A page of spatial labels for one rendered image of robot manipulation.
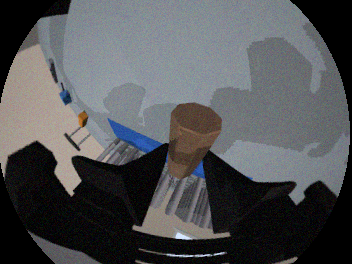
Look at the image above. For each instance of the blue cube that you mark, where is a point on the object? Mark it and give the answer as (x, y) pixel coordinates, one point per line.
(65, 97)

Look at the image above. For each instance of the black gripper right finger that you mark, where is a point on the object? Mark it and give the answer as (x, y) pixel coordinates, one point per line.
(232, 195)

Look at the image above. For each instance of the hook tool with brown handle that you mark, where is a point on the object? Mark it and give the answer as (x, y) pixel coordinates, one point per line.
(193, 128)

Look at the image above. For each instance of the blue tape strip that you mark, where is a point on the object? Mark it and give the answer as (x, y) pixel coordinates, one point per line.
(144, 143)

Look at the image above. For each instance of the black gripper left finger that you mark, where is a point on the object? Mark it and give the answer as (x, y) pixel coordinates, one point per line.
(134, 182)

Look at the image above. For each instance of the orange rectangular block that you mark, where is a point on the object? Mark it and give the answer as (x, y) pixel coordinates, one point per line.
(82, 119)

